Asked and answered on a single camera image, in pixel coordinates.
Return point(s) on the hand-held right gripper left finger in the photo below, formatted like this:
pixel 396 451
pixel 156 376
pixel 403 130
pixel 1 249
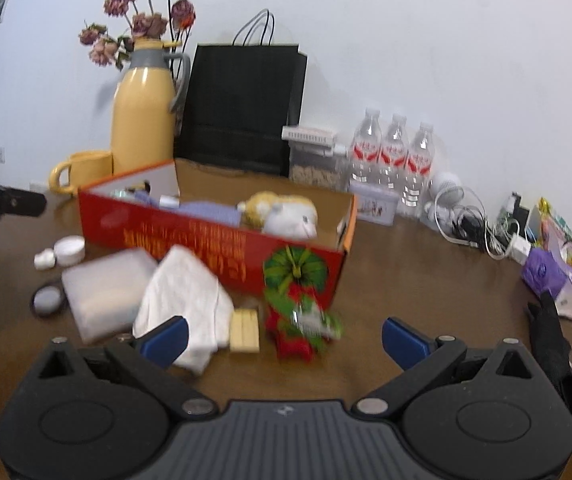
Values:
pixel 171 341

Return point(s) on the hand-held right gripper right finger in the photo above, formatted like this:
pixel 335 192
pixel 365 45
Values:
pixel 401 342

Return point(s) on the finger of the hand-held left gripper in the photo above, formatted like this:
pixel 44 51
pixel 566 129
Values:
pixel 23 204

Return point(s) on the white cloth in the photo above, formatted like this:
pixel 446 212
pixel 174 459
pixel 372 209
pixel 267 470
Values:
pixel 186 295

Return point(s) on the small white jar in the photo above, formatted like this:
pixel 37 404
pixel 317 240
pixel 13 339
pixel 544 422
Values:
pixel 44 260

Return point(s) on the small smooth white bottle cap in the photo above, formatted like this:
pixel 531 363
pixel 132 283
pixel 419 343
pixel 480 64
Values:
pixel 69 251

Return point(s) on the yellow wooden block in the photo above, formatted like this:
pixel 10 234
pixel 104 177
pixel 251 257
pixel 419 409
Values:
pixel 244 330

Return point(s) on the clear plastic container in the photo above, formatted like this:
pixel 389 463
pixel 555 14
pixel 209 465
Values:
pixel 108 295

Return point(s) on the red cardboard box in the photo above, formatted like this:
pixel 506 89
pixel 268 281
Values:
pixel 176 240

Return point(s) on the red green ornament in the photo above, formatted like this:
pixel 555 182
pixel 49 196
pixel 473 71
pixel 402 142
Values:
pixel 293 300

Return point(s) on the yellow white plush toy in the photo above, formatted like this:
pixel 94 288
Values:
pixel 286 215

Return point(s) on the yellow mug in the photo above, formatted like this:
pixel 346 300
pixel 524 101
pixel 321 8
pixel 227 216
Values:
pixel 88 170

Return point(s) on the printed tin box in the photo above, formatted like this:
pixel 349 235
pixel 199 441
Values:
pixel 373 205

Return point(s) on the yellow thermos jug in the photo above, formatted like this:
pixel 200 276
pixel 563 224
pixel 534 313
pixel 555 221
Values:
pixel 143 120

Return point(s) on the black glove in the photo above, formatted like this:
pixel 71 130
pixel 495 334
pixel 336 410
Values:
pixel 548 340

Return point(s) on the white charger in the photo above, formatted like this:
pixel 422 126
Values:
pixel 519 250

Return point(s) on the purple plastic bag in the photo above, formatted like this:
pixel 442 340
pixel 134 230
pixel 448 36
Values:
pixel 543 270

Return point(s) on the black upright device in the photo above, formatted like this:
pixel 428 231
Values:
pixel 514 210

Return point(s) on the clear water bottle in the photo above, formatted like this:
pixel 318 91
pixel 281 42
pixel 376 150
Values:
pixel 394 155
pixel 365 147
pixel 418 165

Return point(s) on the clear seed container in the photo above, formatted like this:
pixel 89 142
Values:
pixel 316 170

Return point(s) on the colourful snack bag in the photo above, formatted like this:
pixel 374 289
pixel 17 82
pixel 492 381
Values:
pixel 560 230

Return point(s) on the dried pink flower bouquet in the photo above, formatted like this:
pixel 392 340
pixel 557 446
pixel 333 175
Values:
pixel 143 25

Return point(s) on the black paper bag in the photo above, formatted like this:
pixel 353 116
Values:
pixel 241 105

